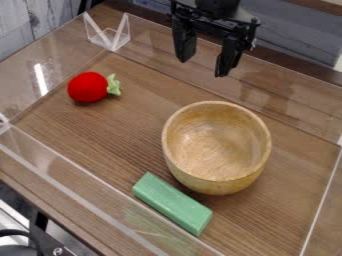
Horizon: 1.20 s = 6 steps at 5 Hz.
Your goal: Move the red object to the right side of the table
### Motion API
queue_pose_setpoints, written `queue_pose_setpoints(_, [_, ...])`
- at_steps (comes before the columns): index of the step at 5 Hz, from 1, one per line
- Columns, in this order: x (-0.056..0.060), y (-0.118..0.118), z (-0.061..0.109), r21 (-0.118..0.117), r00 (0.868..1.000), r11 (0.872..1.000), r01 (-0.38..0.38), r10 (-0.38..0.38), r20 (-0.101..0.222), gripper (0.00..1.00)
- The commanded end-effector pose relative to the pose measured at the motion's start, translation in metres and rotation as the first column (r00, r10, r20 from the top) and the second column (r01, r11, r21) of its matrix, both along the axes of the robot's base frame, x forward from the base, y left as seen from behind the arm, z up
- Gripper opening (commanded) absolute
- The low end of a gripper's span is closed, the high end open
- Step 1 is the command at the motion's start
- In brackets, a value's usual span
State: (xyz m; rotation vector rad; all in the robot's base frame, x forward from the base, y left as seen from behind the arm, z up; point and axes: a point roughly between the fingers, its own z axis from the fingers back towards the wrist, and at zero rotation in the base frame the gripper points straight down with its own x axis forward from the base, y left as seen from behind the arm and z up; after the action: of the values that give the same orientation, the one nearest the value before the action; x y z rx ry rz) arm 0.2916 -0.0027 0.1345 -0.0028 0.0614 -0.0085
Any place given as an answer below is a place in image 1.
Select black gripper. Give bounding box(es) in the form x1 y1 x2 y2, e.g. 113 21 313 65
169 0 260 77

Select red plush strawberry toy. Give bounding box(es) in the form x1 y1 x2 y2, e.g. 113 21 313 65
66 72 121 103

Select wooden bowl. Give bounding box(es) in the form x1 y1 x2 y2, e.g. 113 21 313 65
161 101 272 195

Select green rectangular block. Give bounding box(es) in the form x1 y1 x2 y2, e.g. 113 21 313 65
132 172 212 236

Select clear acrylic corner bracket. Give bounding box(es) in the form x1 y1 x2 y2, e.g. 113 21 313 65
82 13 130 52

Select clear acrylic tray wall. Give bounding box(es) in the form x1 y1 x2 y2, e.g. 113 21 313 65
0 17 342 256

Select black table clamp bracket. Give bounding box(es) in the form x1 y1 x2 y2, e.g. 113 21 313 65
29 211 76 256

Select black cable lower left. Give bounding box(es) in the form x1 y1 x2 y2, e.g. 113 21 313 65
0 229 45 256

